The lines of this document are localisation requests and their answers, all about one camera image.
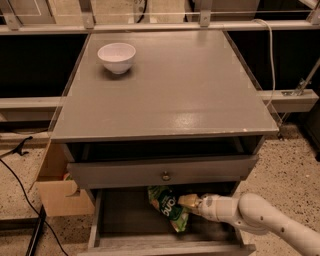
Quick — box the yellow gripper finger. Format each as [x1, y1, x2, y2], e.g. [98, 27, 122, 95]
[178, 194, 202, 209]

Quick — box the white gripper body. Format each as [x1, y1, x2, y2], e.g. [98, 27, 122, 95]
[197, 194, 229, 222]

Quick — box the green rice chip bag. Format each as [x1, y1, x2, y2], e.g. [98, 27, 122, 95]
[148, 186, 189, 232]

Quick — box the white ceramic bowl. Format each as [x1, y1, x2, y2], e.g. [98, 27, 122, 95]
[97, 43, 136, 74]

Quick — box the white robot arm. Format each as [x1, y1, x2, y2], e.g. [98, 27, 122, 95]
[178, 193, 320, 256]

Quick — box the round metal drawer knob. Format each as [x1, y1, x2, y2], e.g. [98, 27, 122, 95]
[162, 171, 171, 181]

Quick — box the grey top drawer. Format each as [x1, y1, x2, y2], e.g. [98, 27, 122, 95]
[67, 155, 258, 189]

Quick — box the grey open middle drawer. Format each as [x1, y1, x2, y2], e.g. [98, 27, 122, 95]
[77, 187, 256, 256]

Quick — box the grey wooden drawer cabinet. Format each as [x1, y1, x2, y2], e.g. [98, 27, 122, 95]
[50, 30, 280, 256]

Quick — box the cardboard box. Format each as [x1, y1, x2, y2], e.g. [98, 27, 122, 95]
[35, 142, 94, 217]

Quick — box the black bar on floor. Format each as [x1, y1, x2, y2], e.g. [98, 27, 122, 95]
[25, 207, 46, 256]

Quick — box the metal rail frame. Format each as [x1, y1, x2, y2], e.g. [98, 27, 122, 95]
[0, 0, 320, 114]

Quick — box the black floor cable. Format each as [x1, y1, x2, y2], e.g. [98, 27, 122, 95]
[0, 135, 70, 256]

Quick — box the white hanging cable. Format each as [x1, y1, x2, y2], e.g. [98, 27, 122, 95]
[251, 18, 277, 108]

